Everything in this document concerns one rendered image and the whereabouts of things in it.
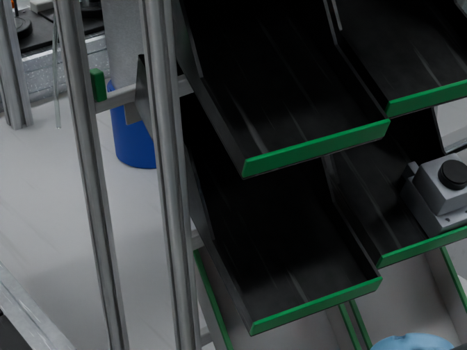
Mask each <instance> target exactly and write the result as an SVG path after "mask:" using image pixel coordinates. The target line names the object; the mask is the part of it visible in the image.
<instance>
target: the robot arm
mask: <svg viewBox="0 0 467 350"><path fill-rule="evenodd" d="M370 350H467V343H465V344H462V345H460V346H458V347H454V346H453V345H452V344H451V343H450V342H449V341H447V340H446V339H444V338H442V337H439V336H437V335H432V334H427V333H406V334H405V335H403V336H396V335H393V336H390V337H387V338H384V339H383V340H380V341H379V342H377V343H376V344H375V345H374V346H372V348H371V349H370Z"/></svg>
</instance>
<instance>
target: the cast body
mask: <svg viewBox="0 0 467 350"><path fill-rule="evenodd" d="M402 176H403V177H404V179H405V181H406V182H405V184H404V186H403V188H402V190H401V192H400V196H401V198H402V200H403V201H404V202H405V203H406V205H407V207H408V208H409V210H410V211H411V212H412V214H413V215H414V217H415V218H416V220H417V221H418V223H419V224H420V225H421V227H422V228H423V230H424V231H425V232H426V234H427V236H428V237H429V238H432V237H435V236H437V235H441V234H444V233H447V232H449V231H453V230H455V229H458V228H461V227H463V226H467V166H466V165H465V164H464V163H463V162H462V160H461V159H460V157H459V156H458V155H457V154H456V153H452V154H450V155H447V156H444V157H441V158H437V159H435V160H431V161H429V162H425V163H423V164H421V165H420V166H418V165H417V164H416V162H415V161H413V162H410V163H408V164H407V166H406V167H405V169H404V171H403V173H402Z"/></svg>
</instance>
